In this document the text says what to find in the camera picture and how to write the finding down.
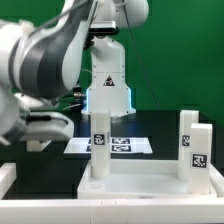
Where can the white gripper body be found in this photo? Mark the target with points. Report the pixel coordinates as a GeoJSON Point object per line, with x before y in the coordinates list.
{"type": "Point", "coordinates": [44, 126]}

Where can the white desk top tray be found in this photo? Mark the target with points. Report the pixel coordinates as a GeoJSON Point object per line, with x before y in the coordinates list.
{"type": "Point", "coordinates": [135, 179]}

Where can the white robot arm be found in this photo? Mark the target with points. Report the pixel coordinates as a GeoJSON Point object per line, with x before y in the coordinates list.
{"type": "Point", "coordinates": [39, 65]}

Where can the fiducial marker sheet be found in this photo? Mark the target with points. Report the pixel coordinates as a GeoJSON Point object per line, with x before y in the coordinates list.
{"type": "Point", "coordinates": [127, 145]}

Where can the white left rail block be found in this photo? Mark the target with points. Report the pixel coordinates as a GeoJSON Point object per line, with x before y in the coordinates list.
{"type": "Point", "coordinates": [7, 177]}

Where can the white front rail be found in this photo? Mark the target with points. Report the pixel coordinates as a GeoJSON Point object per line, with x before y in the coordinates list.
{"type": "Point", "coordinates": [119, 211]}

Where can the grey depth camera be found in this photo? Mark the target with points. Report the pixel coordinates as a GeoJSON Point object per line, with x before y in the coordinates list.
{"type": "Point", "coordinates": [103, 28]}

